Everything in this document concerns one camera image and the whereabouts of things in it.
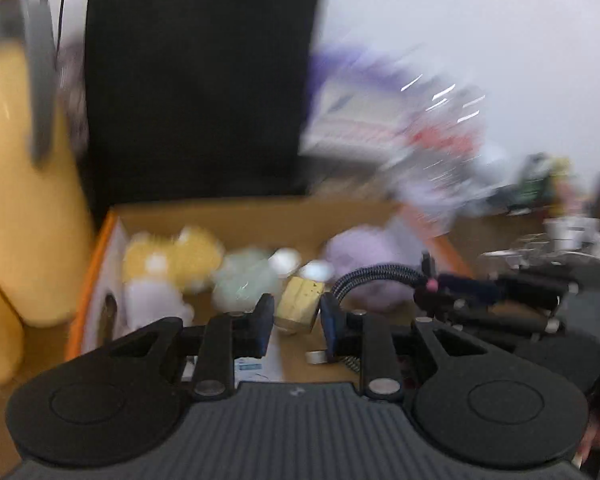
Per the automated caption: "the white tissue packet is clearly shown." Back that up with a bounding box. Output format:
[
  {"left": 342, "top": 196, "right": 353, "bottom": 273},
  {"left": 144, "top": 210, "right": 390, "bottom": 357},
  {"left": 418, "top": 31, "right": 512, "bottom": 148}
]
[{"left": 182, "top": 331, "right": 286, "bottom": 386}]

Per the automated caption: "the yellow white plush toy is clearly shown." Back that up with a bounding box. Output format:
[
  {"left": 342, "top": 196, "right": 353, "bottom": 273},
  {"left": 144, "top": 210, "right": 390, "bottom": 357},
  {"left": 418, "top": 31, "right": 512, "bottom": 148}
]
[{"left": 122, "top": 226, "right": 224, "bottom": 330}]

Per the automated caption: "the pale green plush toy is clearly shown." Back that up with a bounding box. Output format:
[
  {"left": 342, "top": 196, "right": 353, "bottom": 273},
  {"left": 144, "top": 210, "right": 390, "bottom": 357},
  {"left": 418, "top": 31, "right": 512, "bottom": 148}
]
[{"left": 211, "top": 247, "right": 282, "bottom": 313}]

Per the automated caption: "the purple white tissue box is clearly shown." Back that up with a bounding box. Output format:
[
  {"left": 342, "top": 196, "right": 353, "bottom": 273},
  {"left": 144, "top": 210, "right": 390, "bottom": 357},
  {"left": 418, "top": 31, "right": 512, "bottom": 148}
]
[{"left": 299, "top": 47, "right": 422, "bottom": 164}]

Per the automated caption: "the red cardboard box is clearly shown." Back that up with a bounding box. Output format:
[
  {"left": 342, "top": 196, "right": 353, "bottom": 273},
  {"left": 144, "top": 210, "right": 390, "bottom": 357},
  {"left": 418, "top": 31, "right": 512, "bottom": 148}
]
[{"left": 67, "top": 197, "right": 466, "bottom": 382}]

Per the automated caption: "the pack of water bottles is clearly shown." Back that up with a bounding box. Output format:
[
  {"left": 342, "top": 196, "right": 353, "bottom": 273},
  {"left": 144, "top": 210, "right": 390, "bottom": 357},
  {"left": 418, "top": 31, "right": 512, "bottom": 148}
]
[{"left": 380, "top": 76, "right": 490, "bottom": 223}]

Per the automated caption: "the purple plush toy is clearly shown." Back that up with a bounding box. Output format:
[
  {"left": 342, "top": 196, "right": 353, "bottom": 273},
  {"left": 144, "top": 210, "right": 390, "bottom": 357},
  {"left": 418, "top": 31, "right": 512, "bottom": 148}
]
[{"left": 322, "top": 220, "right": 429, "bottom": 312}]

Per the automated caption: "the yellow thermos jug grey handle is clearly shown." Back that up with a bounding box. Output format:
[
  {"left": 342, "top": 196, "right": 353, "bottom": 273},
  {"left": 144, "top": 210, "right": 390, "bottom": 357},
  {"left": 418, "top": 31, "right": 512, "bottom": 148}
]
[{"left": 0, "top": 0, "right": 94, "bottom": 327}]

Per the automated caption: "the black paper shopping bag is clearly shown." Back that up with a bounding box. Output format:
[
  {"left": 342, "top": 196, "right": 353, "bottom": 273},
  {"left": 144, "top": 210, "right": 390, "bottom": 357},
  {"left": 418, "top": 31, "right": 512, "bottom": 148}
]
[{"left": 80, "top": 0, "right": 318, "bottom": 223}]

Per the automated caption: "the person's right hand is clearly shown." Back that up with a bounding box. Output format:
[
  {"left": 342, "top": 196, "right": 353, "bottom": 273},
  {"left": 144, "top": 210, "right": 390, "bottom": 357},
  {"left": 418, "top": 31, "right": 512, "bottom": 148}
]
[{"left": 577, "top": 418, "right": 600, "bottom": 463}]

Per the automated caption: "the small bottles cluster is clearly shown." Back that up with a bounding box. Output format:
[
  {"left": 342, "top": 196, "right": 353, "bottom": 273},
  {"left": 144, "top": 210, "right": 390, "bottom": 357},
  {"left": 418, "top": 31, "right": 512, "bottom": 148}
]
[{"left": 506, "top": 153, "right": 584, "bottom": 218}]

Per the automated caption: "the black braided cable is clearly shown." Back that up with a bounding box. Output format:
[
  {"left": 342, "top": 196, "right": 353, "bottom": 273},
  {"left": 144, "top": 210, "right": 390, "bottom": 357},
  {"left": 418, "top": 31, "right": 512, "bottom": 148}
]
[{"left": 329, "top": 251, "right": 439, "bottom": 306}]

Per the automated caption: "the small wooden block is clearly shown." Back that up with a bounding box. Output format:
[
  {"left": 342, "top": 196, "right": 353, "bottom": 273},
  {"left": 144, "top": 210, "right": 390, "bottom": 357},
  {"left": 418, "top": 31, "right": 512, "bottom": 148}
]
[{"left": 274, "top": 276, "right": 325, "bottom": 334}]

